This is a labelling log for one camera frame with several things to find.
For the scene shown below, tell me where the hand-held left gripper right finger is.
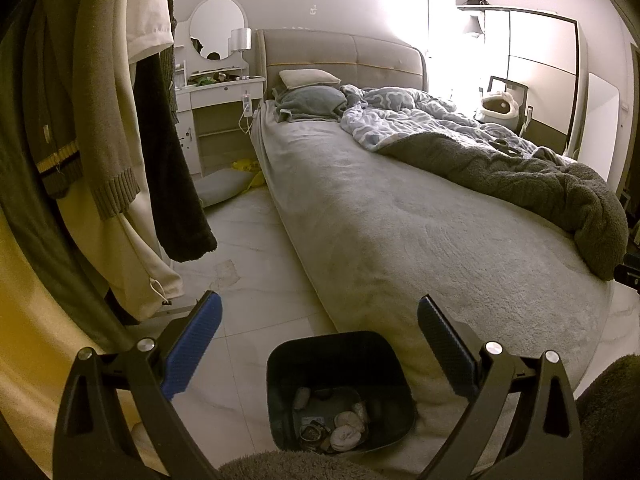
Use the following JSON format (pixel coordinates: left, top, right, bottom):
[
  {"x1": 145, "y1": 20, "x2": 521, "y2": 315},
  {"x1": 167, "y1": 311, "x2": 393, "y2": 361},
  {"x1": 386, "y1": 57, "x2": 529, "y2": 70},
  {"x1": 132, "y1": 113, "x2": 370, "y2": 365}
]
[{"x1": 417, "y1": 294, "x2": 583, "y2": 480}]

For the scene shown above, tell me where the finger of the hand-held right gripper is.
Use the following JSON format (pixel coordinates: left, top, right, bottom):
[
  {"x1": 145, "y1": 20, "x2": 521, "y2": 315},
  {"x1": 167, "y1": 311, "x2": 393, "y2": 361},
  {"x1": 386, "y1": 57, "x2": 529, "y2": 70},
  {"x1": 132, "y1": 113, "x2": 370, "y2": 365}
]
[{"x1": 614, "y1": 261, "x2": 640, "y2": 292}]

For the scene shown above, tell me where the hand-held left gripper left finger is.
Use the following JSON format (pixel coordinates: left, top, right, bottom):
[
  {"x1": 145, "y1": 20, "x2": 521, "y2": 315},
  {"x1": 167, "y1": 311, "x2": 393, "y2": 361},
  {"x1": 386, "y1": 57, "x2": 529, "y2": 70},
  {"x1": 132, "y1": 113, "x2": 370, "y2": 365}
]
[{"x1": 52, "y1": 290, "x2": 223, "y2": 480}]

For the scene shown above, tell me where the black trash bin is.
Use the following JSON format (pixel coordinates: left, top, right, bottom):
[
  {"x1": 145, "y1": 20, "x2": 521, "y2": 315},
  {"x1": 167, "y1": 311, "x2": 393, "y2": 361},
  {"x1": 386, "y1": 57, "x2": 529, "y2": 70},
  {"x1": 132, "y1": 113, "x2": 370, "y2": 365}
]
[{"x1": 266, "y1": 330, "x2": 418, "y2": 456}]

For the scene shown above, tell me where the dark snack packet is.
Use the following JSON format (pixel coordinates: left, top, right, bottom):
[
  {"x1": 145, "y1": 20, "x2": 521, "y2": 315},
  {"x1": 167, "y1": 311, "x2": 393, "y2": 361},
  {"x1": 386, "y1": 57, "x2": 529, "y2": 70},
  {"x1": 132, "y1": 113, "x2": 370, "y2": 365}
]
[{"x1": 299, "y1": 417, "x2": 328, "y2": 446}]

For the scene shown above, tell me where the white clothes rack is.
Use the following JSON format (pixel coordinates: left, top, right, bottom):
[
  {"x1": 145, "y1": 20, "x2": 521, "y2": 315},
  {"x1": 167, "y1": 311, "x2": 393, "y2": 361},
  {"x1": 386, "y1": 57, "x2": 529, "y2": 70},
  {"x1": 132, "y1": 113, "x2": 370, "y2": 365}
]
[{"x1": 155, "y1": 300, "x2": 198, "y2": 321}]

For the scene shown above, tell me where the dark gray fleece blanket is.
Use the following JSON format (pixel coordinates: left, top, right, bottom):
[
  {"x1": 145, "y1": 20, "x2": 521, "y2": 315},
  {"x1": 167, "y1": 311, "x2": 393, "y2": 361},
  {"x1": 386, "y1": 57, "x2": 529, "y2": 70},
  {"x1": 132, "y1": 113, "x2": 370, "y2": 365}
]
[{"x1": 377, "y1": 132, "x2": 630, "y2": 281}]

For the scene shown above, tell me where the white leaning panel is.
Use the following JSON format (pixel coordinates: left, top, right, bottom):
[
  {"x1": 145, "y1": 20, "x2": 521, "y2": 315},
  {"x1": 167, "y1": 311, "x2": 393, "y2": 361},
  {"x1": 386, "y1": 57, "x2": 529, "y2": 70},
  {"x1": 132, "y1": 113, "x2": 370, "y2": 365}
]
[{"x1": 582, "y1": 72, "x2": 621, "y2": 181}]

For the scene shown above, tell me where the black fleece hanging garment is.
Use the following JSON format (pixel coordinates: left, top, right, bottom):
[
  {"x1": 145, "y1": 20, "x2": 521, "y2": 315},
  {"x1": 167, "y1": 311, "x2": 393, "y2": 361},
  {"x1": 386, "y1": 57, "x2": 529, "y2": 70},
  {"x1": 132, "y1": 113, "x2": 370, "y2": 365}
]
[{"x1": 134, "y1": 47, "x2": 219, "y2": 263}]

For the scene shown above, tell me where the yellow plastic bag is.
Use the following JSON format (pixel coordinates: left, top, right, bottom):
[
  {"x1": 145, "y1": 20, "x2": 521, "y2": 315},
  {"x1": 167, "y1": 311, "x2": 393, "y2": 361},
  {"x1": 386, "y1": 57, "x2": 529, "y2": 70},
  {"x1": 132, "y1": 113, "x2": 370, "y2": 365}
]
[{"x1": 230, "y1": 158, "x2": 266, "y2": 188}]

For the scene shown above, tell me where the white cat bed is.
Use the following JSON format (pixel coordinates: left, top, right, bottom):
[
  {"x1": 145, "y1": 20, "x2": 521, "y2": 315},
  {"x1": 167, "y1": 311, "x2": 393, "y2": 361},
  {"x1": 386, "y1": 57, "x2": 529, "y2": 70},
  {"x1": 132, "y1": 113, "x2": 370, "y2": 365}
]
[{"x1": 475, "y1": 89, "x2": 518, "y2": 128}]

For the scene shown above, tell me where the blue patterned duvet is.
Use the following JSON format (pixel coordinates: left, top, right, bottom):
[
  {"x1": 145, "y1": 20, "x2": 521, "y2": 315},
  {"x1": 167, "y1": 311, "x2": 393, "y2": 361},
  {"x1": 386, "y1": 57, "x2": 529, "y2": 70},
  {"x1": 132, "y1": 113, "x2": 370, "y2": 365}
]
[{"x1": 340, "y1": 85, "x2": 576, "y2": 166}]

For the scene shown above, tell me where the white dressing table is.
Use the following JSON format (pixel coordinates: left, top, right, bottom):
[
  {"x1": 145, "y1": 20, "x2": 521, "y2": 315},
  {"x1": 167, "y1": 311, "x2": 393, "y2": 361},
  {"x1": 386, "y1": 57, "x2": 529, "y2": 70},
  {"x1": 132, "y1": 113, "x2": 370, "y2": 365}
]
[{"x1": 172, "y1": 45, "x2": 267, "y2": 178}]

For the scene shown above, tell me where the olive knit sweater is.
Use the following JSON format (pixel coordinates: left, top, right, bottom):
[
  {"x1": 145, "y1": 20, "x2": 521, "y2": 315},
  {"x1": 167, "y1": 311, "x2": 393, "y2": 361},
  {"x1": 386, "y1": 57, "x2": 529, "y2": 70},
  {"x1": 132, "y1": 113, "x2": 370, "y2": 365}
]
[{"x1": 47, "y1": 0, "x2": 142, "y2": 221}]

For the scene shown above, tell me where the olive green hanging jacket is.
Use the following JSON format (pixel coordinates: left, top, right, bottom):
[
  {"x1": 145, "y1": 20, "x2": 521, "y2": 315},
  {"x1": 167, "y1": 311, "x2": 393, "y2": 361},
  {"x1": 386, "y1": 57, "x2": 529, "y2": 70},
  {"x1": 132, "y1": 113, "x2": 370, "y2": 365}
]
[{"x1": 0, "y1": 0, "x2": 121, "y2": 351}]

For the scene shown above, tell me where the gray green pillow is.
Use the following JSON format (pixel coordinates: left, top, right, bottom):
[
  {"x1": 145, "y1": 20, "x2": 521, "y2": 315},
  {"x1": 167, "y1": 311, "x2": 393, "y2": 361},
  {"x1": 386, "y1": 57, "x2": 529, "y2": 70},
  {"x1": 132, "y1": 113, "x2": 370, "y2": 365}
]
[{"x1": 272, "y1": 85, "x2": 348, "y2": 122}]

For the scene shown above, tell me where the cream pillow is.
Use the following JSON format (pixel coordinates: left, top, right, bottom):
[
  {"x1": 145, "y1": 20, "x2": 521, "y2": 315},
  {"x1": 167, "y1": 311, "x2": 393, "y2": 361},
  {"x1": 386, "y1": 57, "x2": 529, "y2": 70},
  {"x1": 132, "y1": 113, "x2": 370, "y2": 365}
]
[{"x1": 278, "y1": 69, "x2": 342, "y2": 92}]

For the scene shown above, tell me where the silver table lamp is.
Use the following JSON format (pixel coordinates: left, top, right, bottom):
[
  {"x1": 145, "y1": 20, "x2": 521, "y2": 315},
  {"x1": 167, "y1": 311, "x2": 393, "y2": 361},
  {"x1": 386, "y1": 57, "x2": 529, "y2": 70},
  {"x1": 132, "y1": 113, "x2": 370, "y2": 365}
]
[{"x1": 230, "y1": 27, "x2": 252, "y2": 81}]

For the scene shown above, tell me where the beige upholstered headboard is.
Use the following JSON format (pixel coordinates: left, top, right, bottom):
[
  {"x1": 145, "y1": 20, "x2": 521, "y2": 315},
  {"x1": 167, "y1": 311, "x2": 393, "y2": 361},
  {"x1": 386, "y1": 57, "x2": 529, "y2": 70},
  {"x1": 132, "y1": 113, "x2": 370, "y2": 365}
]
[{"x1": 254, "y1": 29, "x2": 428, "y2": 106}]

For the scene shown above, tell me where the oval vanity mirror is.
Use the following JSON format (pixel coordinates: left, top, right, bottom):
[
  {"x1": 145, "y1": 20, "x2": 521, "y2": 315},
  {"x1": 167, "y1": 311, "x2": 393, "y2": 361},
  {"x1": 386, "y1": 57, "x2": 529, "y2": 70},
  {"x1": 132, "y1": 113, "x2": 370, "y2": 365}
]
[{"x1": 190, "y1": 0, "x2": 244, "y2": 61}]

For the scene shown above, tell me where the white hanging shirt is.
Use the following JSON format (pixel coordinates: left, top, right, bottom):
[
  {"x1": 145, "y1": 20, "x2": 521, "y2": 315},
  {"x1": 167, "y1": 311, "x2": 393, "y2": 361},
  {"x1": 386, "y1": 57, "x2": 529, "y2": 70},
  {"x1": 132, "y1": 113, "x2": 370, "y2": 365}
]
[{"x1": 125, "y1": 0, "x2": 175, "y2": 65}]

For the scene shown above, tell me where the cream hanging garment with drawstring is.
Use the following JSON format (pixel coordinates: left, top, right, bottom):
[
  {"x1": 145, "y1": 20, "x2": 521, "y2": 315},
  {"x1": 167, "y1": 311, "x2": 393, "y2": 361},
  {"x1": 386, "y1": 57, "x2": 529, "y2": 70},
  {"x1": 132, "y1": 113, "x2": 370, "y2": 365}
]
[{"x1": 75, "y1": 55, "x2": 187, "y2": 323}]

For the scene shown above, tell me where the white wardrobe with dark frame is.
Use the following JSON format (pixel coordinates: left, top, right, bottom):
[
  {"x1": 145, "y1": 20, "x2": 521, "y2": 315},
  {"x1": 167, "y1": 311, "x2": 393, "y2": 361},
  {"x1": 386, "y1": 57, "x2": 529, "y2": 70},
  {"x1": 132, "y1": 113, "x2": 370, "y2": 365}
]
[{"x1": 482, "y1": 6, "x2": 583, "y2": 156}]

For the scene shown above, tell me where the white charger with cable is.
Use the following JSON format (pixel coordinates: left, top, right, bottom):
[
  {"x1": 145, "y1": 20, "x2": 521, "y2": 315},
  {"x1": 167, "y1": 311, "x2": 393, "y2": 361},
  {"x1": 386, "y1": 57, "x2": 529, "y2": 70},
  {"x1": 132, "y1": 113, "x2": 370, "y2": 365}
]
[{"x1": 239, "y1": 91, "x2": 256, "y2": 136}]

